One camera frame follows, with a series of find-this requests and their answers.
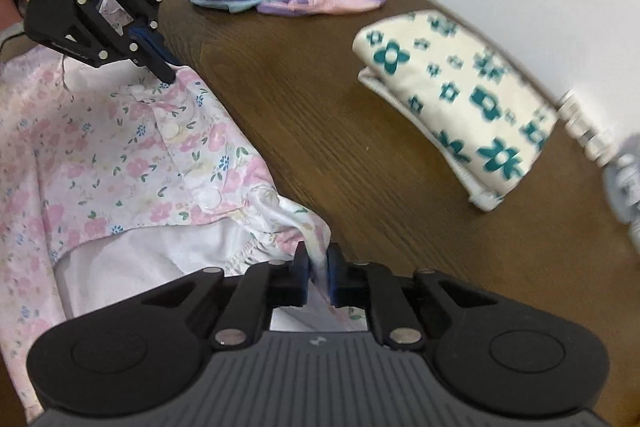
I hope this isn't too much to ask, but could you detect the pink floral baby garment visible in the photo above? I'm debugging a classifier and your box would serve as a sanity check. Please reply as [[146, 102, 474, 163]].
[[1, 46, 331, 418]]

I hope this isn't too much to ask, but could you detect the folded green floral cloth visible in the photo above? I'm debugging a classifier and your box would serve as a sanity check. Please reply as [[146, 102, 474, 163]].
[[352, 10, 558, 211]]

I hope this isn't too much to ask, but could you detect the white astronaut figurine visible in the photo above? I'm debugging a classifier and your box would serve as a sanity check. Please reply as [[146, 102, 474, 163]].
[[603, 153, 640, 251]]

